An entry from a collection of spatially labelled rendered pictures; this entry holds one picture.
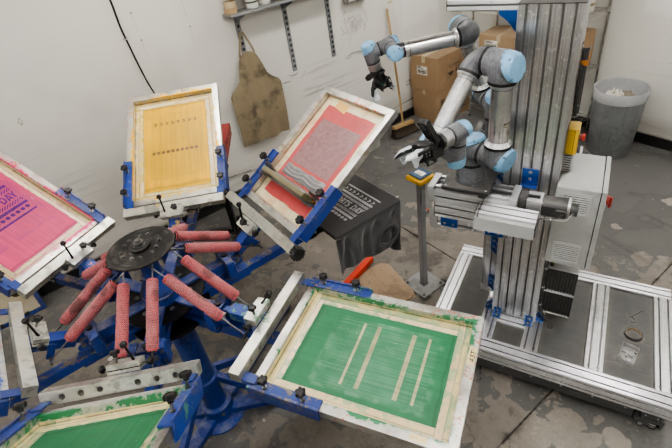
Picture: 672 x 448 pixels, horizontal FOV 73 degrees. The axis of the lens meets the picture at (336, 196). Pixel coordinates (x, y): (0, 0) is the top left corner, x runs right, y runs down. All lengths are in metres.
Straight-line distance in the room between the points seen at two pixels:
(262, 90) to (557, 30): 2.94
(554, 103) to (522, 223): 0.54
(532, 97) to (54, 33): 3.16
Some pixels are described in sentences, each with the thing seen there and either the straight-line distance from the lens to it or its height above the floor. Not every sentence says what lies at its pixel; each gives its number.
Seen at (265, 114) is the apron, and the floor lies 0.79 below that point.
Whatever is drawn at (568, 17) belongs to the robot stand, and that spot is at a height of 1.97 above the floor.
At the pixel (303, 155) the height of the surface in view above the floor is 1.31.
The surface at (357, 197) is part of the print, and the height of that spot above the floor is 0.95.
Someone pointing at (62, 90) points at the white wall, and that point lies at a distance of 3.99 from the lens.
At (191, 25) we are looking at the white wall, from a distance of 4.15.
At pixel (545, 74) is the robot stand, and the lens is 2.17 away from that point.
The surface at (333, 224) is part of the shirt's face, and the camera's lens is 2.57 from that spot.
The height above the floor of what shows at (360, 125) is 1.46.
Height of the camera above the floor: 2.51
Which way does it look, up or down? 34 degrees down
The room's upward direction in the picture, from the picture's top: 9 degrees counter-clockwise
